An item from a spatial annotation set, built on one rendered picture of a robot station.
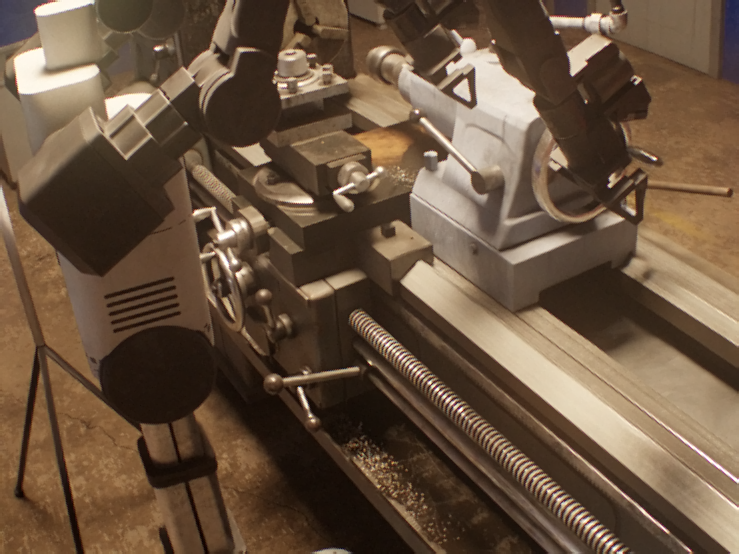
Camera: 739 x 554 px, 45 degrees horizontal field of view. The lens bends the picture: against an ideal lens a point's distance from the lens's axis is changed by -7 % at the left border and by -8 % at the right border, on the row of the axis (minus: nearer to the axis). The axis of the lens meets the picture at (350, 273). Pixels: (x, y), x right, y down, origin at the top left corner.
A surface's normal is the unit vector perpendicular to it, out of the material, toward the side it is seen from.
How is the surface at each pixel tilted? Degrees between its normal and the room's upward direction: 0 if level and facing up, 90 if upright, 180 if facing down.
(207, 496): 90
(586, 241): 90
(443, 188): 62
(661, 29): 90
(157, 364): 90
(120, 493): 0
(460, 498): 0
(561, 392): 36
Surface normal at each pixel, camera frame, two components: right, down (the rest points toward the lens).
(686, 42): -0.87, 0.32
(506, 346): -0.58, -0.51
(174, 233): 0.54, 0.40
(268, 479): -0.09, -0.85
